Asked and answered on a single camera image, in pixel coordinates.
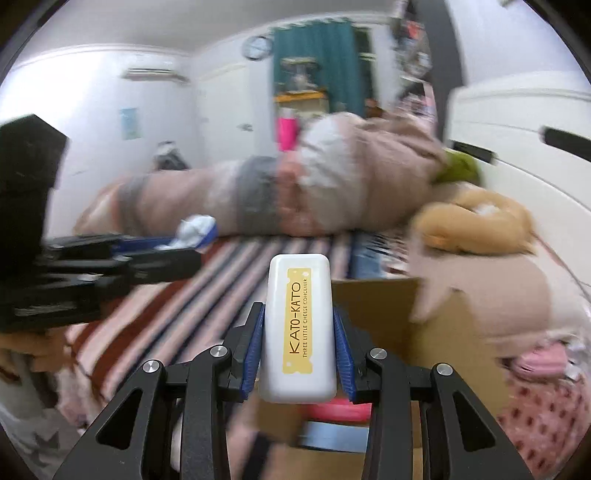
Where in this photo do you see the blue white crumpled cloth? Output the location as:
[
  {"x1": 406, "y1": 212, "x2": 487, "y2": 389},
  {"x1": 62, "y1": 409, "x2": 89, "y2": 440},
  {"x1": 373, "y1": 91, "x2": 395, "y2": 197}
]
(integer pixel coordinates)
[{"x1": 157, "y1": 215, "x2": 218, "y2": 252}]

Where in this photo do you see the rolled pink grey quilt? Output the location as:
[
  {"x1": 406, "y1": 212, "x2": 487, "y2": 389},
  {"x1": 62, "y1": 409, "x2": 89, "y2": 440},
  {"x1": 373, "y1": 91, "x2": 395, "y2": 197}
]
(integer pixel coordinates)
[{"x1": 74, "y1": 112, "x2": 451, "y2": 238}]

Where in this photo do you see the white rectangular cosmetic case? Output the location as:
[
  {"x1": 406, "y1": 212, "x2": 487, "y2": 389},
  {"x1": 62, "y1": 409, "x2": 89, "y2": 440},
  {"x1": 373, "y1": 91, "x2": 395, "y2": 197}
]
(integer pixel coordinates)
[{"x1": 257, "y1": 253, "x2": 338, "y2": 404}]

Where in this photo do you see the round wall clock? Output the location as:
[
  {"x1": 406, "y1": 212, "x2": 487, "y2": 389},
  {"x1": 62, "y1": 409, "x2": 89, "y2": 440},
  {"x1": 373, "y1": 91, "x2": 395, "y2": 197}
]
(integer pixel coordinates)
[{"x1": 244, "y1": 35, "x2": 271, "y2": 60}]

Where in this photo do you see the white air conditioner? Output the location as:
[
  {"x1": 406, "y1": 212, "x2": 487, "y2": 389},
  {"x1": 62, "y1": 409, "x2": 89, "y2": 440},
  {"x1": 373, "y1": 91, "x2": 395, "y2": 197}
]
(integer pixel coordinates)
[{"x1": 122, "y1": 68, "x2": 190, "y2": 85}]

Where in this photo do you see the white wardrobe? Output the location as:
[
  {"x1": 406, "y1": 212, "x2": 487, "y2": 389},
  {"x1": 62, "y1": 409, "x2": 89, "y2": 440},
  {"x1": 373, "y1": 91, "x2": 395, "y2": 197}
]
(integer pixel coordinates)
[{"x1": 445, "y1": 71, "x2": 591, "y2": 287}]

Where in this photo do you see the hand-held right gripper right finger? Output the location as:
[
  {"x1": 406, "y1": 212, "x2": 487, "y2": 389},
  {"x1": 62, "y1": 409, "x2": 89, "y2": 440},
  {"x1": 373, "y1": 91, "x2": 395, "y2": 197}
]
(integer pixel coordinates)
[{"x1": 333, "y1": 308, "x2": 536, "y2": 480}]

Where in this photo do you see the green plush toy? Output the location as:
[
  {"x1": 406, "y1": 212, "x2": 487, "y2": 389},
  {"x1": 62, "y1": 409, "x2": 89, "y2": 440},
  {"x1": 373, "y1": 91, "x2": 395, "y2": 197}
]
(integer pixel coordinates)
[{"x1": 434, "y1": 150, "x2": 482, "y2": 185}]

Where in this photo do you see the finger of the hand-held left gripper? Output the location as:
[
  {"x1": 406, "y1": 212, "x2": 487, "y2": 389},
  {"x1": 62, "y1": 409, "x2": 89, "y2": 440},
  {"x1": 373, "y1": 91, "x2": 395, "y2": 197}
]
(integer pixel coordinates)
[
  {"x1": 39, "y1": 233, "x2": 174, "y2": 264},
  {"x1": 13, "y1": 248, "x2": 202, "y2": 329}
]

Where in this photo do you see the pink bottle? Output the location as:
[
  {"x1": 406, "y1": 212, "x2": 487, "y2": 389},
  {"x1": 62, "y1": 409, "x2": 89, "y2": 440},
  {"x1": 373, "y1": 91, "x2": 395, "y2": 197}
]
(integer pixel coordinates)
[{"x1": 277, "y1": 115, "x2": 300, "y2": 151}]

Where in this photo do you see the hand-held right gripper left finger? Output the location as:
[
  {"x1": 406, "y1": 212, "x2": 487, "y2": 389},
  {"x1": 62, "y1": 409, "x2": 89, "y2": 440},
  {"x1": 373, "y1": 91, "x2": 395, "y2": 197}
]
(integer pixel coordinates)
[{"x1": 52, "y1": 302, "x2": 267, "y2": 480}]

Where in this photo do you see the tan plush toy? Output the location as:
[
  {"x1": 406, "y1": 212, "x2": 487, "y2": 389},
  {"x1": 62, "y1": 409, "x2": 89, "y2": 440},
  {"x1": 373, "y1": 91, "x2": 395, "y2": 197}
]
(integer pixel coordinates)
[{"x1": 412, "y1": 188, "x2": 539, "y2": 256}]

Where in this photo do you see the blue wall poster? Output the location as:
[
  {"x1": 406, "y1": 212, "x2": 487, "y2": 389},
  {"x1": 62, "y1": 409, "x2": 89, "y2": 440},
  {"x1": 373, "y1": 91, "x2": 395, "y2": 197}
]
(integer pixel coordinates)
[{"x1": 120, "y1": 108, "x2": 139, "y2": 139}]

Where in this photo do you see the teal curtain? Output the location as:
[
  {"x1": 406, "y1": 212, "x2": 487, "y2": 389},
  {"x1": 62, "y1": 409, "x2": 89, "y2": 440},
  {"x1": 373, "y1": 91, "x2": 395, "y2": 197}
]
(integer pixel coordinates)
[{"x1": 270, "y1": 22, "x2": 376, "y2": 116}]

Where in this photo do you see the beige blanket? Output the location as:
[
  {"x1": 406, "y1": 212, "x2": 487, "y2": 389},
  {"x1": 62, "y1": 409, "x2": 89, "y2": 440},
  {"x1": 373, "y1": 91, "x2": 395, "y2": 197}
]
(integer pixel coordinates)
[{"x1": 406, "y1": 231, "x2": 591, "y2": 370}]

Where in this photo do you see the pink dotted cloth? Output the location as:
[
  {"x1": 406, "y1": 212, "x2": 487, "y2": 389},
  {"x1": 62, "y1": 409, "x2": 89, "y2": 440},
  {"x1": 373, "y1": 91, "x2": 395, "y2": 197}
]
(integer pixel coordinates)
[{"x1": 499, "y1": 369, "x2": 591, "y2": 476}]

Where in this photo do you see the striped bed sheet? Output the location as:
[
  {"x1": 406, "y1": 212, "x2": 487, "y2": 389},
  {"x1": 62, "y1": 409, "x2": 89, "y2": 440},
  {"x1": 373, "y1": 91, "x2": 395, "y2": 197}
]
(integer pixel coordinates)
[{"x1": 65, "y1": 231, "x2": 416, "y2": 393}]

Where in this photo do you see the brown cardboard box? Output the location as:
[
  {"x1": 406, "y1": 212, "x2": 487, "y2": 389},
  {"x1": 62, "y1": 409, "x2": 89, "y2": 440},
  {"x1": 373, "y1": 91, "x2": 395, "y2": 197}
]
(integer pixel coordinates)
[{"x1": 240, "y1": 277, "x2": 513, "y2": 480}]

